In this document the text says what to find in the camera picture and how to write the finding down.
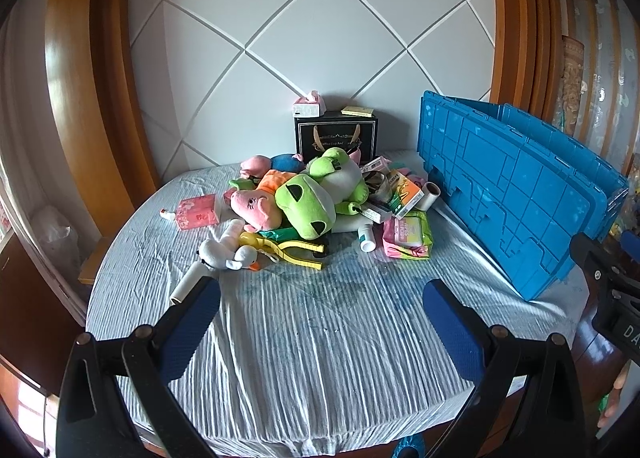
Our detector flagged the blue plastic crate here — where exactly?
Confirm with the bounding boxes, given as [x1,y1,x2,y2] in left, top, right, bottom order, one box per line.
[417,90,631,301]

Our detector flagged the wooden framed glass partition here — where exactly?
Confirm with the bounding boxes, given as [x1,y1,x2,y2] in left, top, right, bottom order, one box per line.
[555,0,640,174]

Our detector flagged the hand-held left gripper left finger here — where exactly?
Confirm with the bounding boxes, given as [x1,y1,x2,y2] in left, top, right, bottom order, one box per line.
[55,276,222,458]

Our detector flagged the pig plush with blue shirt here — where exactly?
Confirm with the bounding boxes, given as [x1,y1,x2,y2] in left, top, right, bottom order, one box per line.
[240,153,306,180]

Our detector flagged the white lint roller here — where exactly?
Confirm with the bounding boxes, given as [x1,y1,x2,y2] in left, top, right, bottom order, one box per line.
[169,262,211,314]

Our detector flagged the blue plastic item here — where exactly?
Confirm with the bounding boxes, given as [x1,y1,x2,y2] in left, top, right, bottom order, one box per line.
[394,433,427,458]

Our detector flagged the pig plush with orange dress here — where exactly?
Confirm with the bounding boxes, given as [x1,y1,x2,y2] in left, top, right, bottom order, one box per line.
[223,169,296,234]

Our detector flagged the small white bottle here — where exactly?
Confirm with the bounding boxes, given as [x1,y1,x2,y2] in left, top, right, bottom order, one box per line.
[357,222,376,253]

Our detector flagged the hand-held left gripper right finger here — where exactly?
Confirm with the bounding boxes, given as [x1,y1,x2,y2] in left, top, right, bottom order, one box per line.
[423,279,586,458]

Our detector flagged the white plastic bag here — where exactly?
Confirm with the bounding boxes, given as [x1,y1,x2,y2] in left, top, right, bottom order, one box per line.
[30,205,81,279]

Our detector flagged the white goose plush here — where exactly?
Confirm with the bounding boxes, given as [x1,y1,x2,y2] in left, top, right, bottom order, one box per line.
[197,219,263,273]

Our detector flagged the clear film roll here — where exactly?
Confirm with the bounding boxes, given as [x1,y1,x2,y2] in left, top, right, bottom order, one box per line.
[422,181,442,211]

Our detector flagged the person's right hand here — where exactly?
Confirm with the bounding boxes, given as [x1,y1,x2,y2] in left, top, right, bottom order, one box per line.
[597,363,631,431]

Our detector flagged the yellow plastic tongs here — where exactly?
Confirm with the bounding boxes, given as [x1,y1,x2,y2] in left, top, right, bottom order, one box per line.
[240,232,328,269]

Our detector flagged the orange green carton box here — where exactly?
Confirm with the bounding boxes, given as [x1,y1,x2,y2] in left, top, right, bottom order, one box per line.
[387,169,421,219]

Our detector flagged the pink green wet wipes pack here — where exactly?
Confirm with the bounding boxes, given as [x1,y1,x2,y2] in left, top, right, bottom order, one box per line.
[382,210,432,261]

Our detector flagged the pink white tissue box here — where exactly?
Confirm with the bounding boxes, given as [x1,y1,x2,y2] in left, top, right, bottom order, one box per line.
[291,90,326,117]

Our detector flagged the black gift box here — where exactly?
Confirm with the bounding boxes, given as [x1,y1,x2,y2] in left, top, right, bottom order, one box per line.
[293,110,379,166]

